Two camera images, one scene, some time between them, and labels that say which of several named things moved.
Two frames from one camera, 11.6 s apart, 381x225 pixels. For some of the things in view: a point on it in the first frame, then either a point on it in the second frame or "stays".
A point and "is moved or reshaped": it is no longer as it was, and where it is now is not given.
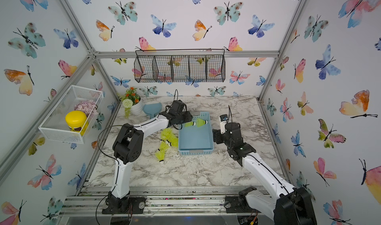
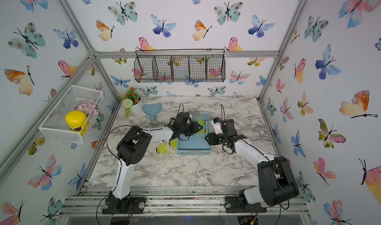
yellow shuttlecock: (167, 133) is moved or reshaped
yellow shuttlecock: (160, 155) → (162, 148)
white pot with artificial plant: (131, 101) stays
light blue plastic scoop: (152, 109) stays
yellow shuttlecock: (200, 122) stays
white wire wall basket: (71, 117) stays
